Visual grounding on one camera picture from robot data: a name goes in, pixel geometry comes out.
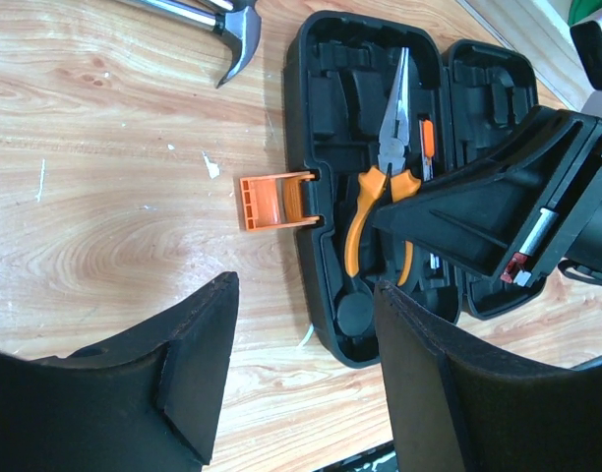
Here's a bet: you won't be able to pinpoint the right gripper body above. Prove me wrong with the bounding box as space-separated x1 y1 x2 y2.
497 117 602 289

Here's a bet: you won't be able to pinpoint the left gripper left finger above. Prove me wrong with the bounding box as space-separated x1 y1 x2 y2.
0 271 239 471

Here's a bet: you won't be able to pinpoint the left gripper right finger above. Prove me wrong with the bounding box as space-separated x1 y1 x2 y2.
374 282 602 471

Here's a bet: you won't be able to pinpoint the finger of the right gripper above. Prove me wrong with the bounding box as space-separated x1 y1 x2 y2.
373 106 602 280

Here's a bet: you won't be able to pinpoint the orange utility knife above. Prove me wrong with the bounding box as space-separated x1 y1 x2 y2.
419 119 436 182

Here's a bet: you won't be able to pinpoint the orange handled pliers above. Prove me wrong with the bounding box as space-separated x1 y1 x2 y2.
344 47 422 277

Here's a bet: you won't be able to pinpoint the black plastic tool case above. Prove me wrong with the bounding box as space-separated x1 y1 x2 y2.
231 10 553 369

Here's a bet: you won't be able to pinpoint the green garment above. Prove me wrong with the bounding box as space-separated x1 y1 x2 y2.
568 0 602 26

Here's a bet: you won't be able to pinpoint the claw hammer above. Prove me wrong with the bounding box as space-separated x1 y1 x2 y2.
124 0 262 89

